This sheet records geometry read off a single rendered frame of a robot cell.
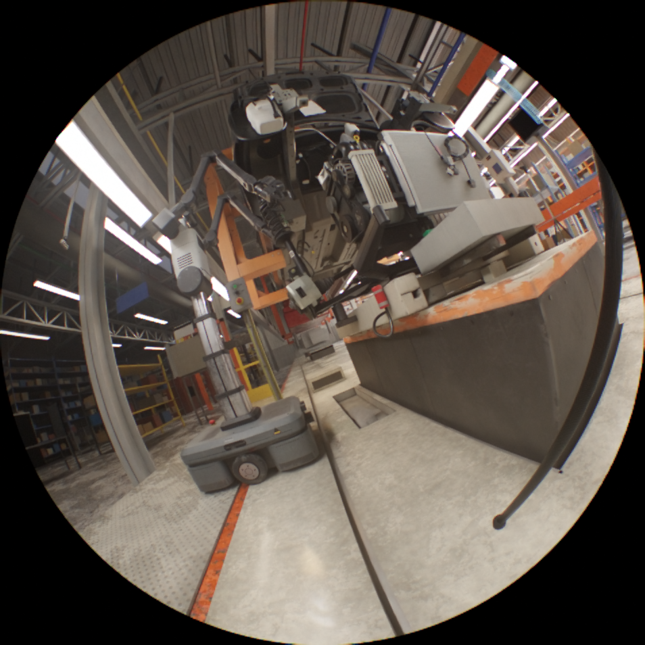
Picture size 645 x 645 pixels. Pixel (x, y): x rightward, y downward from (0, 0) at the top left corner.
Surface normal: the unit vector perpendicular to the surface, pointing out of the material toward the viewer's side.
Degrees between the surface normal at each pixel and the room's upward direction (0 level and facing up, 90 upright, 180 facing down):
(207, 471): 90
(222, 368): 90
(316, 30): 180
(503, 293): 90
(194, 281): 90
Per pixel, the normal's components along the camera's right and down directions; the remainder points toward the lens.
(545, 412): -0.92, 0.36
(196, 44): 0.37, 0.92
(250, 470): 0.14, -0.14
